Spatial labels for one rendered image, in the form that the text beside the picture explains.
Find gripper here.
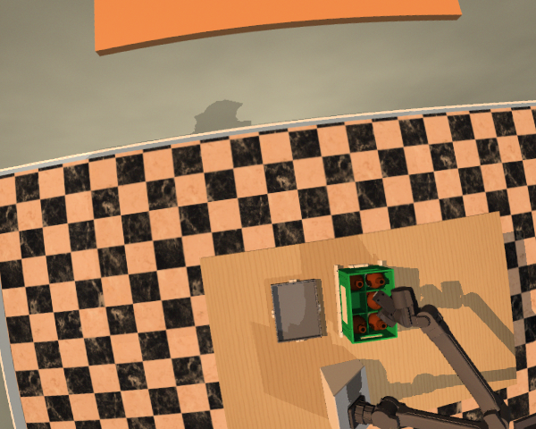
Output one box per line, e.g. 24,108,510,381
377,309,397,328

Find green plastic crate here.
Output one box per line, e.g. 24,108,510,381
338,265,398,344

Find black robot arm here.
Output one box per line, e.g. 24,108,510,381
348,287,511,429

